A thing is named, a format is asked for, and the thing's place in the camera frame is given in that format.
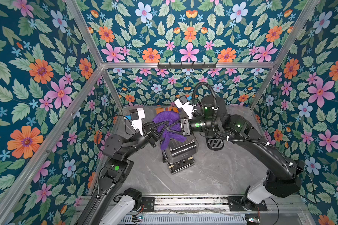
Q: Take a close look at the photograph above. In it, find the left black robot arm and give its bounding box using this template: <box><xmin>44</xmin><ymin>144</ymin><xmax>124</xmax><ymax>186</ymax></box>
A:
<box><xmin>76</xmin><ymin>121</ymin><xmax>169</xmax><ymax>225</ymax></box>

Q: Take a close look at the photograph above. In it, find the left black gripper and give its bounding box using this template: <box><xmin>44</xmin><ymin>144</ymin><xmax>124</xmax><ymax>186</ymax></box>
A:
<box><xmin>120</xmin><ymin>120</ymin><xmax>165</xmax><ymax>159</ymax></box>

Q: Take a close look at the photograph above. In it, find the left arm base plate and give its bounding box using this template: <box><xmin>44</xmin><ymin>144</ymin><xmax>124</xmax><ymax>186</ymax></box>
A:
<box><xmin>121</xmin><ymin>196</ymin><xmax>155</xmax><ymax>213</ymax></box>

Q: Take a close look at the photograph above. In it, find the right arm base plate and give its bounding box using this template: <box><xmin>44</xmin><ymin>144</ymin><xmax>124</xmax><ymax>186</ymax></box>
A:
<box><xmin>227</xmin><ymin>196</ymin><xmax>268</xmax><ymax>212</ymax></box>

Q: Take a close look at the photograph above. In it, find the purple cleaning cloth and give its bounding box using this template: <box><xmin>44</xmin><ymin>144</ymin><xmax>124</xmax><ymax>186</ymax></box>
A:
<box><xmin>153</xmin><ymin>111</ymin><xmax>186</xmax><ymax>151</ymax></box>

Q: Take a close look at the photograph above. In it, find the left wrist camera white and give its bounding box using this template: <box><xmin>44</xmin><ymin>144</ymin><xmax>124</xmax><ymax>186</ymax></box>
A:
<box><xmin>129</xmin><ymin>108</ymin><xmax>145</xmax><ymax>136</ymax></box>

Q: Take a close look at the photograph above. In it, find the orange plush fish toy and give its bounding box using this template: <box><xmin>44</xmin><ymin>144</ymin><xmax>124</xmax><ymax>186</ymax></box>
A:
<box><xmin>155</xmin><ymin>106</ymin><xmax>179</xmax><ymax>114</ymax></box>

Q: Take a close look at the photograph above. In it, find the black capsule coffee machine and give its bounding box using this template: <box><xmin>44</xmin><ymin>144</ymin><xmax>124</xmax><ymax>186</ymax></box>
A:
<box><xmin>206</xmin><ymin>138</ymin><xmax>224</xmax><ymax>151</ymax></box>

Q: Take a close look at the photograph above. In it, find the black hook rail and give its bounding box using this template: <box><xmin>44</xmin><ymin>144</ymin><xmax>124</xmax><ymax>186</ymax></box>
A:
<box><xmin>157</xmin><ymin>62</ymin><xmax>217</xmax><ymax>70</ymax></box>

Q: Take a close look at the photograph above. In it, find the aluminium front rail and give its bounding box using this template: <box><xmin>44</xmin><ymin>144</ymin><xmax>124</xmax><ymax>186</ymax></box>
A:
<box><xmin>142</xmin><ymin>194</ymin><xmax>309</xmax><ymax>214</ymax></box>

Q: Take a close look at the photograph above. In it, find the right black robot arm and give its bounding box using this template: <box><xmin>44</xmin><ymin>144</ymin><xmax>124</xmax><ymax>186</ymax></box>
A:
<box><xmin>166</xmin><ymin>82</ymin><xmax>303</xmax><ymax>211</ymax></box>

